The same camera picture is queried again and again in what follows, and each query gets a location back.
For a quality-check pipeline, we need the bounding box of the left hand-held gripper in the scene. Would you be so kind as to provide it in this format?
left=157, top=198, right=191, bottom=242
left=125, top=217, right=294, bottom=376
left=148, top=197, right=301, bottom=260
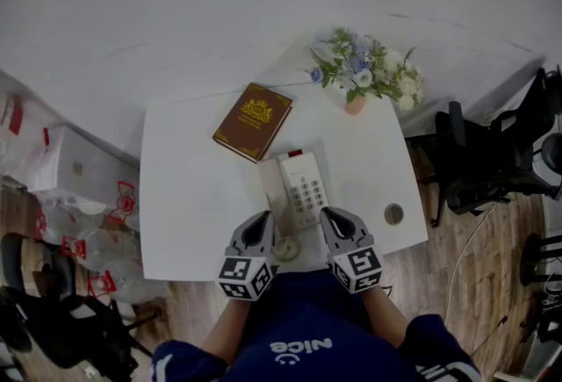
left=215, top=210, right=280, bottom=302

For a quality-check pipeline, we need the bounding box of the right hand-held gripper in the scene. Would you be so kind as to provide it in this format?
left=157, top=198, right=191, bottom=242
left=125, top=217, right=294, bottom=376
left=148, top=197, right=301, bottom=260
left=319, top=206, right=384, bottom=295

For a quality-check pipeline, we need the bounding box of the white telephone base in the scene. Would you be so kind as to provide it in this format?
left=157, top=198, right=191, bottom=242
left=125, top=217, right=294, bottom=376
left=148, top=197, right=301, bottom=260
left=276, top=147, right=331, bottom=230

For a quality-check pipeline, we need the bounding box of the white telephone handset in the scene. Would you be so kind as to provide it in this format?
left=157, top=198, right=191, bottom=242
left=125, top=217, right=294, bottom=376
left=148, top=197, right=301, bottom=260
left=256, top=155, right=292, bottom=236

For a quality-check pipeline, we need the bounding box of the person's left forearm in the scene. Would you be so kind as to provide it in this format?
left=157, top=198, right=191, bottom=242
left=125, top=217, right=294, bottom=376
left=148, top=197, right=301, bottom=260
left=201, top=294, right=256, bottom=366

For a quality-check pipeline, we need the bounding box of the person's right forearm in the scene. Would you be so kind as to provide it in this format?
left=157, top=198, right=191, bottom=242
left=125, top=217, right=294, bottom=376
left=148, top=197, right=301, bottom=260
left=362, top=283, right=416, bottom=349

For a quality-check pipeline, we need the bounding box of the white table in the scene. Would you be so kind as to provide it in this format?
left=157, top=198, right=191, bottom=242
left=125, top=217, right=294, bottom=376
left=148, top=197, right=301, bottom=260
left=138, top=81, right=430, bottom=283

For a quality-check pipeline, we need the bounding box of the person's navy shirt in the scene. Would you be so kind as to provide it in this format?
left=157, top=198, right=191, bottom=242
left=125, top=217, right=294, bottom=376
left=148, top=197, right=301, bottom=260
left=151, top=270, right=484, bottom=382

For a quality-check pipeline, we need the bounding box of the brown hardcover book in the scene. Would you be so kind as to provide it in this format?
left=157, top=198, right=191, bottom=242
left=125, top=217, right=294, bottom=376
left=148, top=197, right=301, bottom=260
left=212, top=82, right=294, bottom=164

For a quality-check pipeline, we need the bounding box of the pink vase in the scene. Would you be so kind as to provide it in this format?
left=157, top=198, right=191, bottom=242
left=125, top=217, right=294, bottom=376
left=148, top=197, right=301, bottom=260
left=343, top=95, right=367, bottom=117

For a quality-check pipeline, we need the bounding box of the pile of plastic bags and box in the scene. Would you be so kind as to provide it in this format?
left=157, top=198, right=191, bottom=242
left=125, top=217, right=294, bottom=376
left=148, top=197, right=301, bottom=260
left=30, top=180, right=170, bottom=302

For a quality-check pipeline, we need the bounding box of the blue and white flower bouquet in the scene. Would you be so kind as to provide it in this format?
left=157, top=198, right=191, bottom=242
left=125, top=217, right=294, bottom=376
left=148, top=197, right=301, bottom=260
left=302, top=26, right=426, bottom=112

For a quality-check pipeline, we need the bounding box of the white cardboard box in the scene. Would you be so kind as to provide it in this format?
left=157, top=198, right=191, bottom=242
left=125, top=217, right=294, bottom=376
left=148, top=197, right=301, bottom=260
left=43, top=123, right=141, bottom=197

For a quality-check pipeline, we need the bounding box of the black round stand base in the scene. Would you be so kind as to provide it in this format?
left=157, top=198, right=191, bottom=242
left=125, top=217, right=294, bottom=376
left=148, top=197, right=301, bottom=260
left=520, top=233, right=562, bottom=287

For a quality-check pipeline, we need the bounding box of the black office chair with headrest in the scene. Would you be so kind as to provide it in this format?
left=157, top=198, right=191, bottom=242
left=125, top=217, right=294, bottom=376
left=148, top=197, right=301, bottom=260
left=489, top=67, right=562, bottom=201

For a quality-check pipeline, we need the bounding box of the black folded chair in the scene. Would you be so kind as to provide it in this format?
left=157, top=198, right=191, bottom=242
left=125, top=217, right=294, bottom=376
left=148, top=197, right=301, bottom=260
left=0, top=233, right=159, bottom=382

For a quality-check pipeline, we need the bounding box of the clear bag of bottles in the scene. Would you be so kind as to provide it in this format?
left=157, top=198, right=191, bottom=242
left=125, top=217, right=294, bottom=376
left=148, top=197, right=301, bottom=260
left=0, top=68, right=67, bottom=192

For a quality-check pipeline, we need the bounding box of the grey table cable grommet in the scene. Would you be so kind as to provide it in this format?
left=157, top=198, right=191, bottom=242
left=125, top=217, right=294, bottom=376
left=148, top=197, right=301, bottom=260
left=383, top=203, right=405, bottom=227

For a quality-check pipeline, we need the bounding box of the white floor cable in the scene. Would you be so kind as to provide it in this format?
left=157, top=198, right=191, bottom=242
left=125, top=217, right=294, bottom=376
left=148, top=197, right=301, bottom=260
left=443, top=204, right=497, bottom=324

